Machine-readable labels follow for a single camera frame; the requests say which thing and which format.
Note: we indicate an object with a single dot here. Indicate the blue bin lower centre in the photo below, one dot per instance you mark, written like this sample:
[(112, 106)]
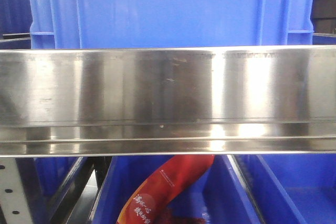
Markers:
[(217, 197)]

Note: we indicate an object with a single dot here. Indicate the blue bin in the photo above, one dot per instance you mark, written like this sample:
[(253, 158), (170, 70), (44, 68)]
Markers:
[(217, 197), (56, 173), (292, 188)]

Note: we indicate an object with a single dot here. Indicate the blue bin lower left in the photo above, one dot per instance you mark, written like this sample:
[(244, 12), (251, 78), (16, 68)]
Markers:
[(56, 173)]

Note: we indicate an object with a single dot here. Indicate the blue bin lower right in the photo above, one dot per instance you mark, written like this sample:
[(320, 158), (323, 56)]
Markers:
[(292, 188)]

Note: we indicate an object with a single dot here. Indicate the red snack bag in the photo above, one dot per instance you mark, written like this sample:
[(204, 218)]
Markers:
[(162, 186)]

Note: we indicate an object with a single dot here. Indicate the large light blue crate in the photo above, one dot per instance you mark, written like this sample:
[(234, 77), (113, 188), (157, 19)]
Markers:
[(169, 23)]

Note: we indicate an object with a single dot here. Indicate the dark blue crate upper left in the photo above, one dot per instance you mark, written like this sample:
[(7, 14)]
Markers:
[(16, 17)]

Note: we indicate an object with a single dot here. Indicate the stainless steel shelf rail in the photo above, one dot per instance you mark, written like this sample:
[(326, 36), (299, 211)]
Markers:
[(217, 100)]

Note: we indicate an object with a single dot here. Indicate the white perforated rack post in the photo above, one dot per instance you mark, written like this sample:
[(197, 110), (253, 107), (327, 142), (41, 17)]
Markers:
[(14, 202)]

